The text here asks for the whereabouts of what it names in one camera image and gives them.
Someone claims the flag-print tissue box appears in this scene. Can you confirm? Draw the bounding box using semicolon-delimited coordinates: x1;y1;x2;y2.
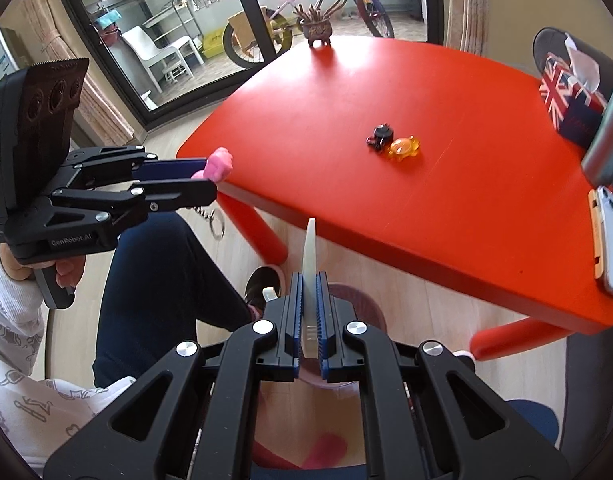
539;30;610;149

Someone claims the person's leg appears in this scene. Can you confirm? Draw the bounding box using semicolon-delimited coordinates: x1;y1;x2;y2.
506;399;558;453
93;212;253;389

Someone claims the person's left shoe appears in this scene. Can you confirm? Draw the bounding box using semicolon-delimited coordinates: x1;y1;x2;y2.
245;266;283;322

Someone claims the cardboard box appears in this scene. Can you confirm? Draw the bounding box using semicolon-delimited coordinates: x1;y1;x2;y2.
228;6;270;63

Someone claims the yellow plastic bin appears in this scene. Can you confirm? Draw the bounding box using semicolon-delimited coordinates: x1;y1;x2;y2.
201;27;225;59

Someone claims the person's right leg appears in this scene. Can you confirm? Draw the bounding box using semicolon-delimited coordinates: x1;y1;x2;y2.
506;399;558;453

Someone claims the person's left hand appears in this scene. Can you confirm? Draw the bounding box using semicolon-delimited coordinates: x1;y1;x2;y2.
0;245;87;290

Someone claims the pink hand-shaped keychain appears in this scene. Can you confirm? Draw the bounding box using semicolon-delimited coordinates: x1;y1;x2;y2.
190;146;234;241

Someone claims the grey-green flat device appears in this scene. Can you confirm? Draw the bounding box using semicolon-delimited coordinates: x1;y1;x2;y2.
581;84;613;187

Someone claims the grey metal rack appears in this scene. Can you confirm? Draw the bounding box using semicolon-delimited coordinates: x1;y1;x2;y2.
142;0;207;66

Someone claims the person's left leg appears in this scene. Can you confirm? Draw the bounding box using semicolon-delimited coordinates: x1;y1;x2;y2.
93;212;253;389

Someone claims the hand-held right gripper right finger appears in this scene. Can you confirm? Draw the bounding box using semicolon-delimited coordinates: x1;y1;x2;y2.
316;270;572;480

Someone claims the white card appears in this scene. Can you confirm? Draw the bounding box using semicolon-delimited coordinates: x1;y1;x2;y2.
261;217;319;361

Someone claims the yellow-orange toy keychain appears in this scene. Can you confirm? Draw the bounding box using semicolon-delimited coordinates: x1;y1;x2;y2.
365;122;422;162

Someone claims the person's left forearm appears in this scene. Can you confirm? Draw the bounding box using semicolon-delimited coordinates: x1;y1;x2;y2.
0;257;137;473

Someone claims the pink soft object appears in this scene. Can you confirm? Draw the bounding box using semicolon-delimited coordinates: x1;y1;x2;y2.
254;432;349;468

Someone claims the beige patterned curtain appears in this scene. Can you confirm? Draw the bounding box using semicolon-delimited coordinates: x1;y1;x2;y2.
16;0;137;147
443;0;490;56

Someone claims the white plastic chair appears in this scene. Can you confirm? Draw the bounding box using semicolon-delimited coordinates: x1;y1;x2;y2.
121;25;204;93

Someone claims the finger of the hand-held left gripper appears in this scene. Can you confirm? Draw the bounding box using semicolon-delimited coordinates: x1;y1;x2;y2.
61;145;208;184
41;177;218;232

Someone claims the red table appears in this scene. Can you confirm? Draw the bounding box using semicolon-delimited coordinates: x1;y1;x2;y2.
176;35;613;363

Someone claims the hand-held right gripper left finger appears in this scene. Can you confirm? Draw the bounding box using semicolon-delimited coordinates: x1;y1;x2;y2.
43;272;303;480

